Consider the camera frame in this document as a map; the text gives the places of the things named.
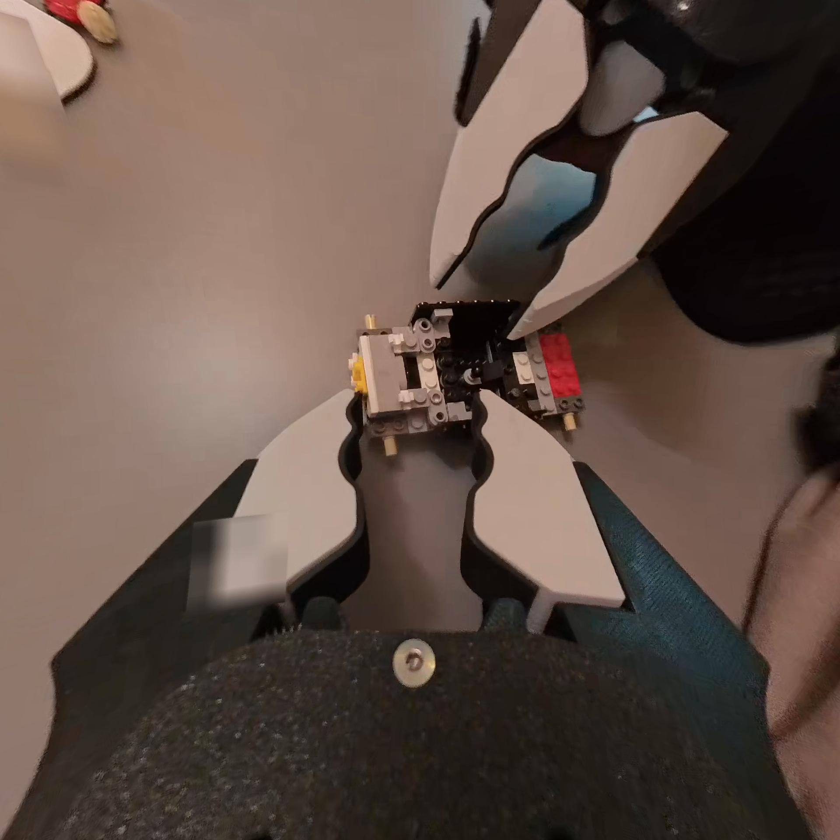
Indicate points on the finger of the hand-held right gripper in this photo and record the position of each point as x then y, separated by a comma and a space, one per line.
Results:
512, 111
643, 197

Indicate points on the dark fleece jacket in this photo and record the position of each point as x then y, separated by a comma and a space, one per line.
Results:
820, 420

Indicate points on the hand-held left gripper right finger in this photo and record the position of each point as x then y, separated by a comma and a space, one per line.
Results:
544, 518

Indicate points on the small tan round piece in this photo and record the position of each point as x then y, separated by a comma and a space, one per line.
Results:
98, 23

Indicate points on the toy brick car model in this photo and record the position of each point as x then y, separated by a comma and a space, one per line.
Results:
380, 374

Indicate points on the small red studded piece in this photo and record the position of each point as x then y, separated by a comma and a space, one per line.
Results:
62, 10

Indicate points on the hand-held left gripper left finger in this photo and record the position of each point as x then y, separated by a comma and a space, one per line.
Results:
308, 485

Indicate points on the person's right forearm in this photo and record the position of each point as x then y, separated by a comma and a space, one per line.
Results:
768, 275

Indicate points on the book stand with white base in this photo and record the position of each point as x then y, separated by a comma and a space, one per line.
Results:
65, 59

